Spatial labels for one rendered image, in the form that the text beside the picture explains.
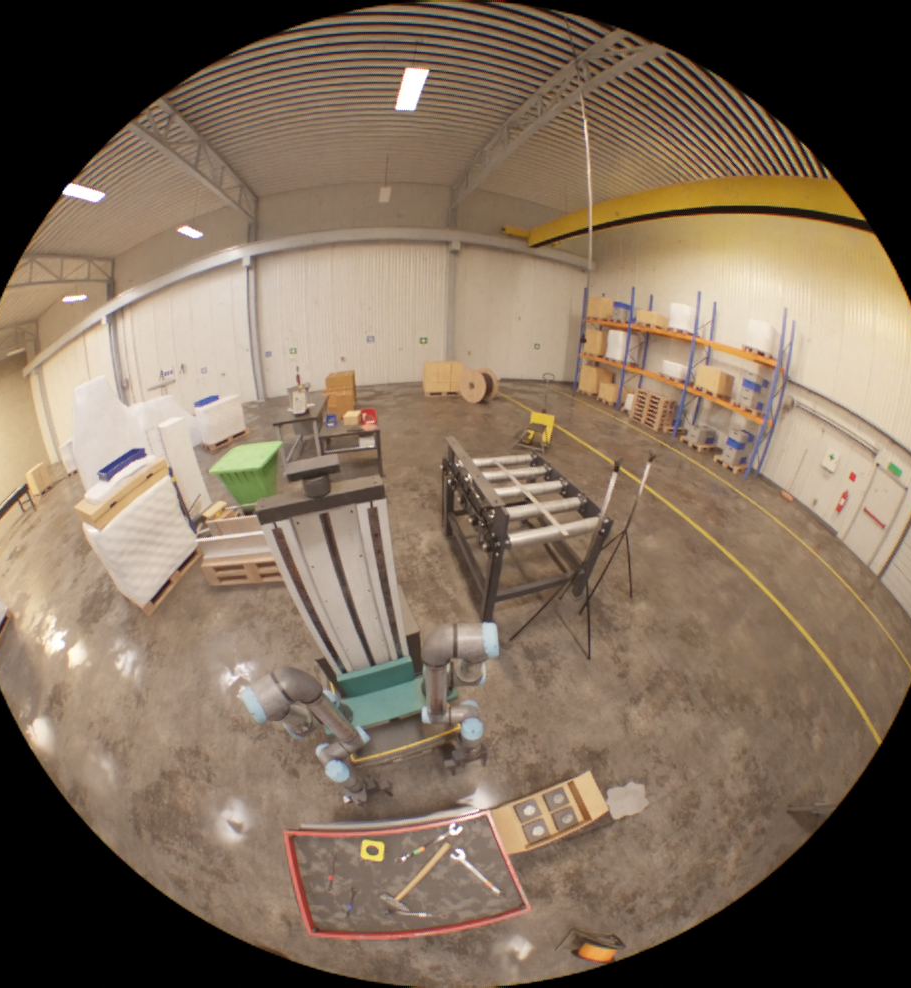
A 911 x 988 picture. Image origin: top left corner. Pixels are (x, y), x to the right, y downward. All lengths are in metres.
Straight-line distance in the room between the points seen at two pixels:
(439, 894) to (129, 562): 3.48
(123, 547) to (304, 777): 2.61
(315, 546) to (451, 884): 1.24
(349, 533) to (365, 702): 0.92
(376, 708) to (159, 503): 3.04
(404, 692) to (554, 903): 1.75
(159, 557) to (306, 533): 3.11
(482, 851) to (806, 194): 8.14
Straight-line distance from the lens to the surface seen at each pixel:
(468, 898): 1.32
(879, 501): 9.79
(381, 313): 11.98
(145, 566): 3.78
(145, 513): 3.65
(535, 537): 2.07
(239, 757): 2.57
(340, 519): 0.86
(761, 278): 10.95
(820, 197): 7.34
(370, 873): 1.31
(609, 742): 2.45
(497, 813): 1.98
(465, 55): 7.95
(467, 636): 0.94
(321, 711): 1.07
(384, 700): 1.54
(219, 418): 8.00
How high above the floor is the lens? 2.15
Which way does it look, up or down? 31 degrees down
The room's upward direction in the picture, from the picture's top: 2 degrees clockwise
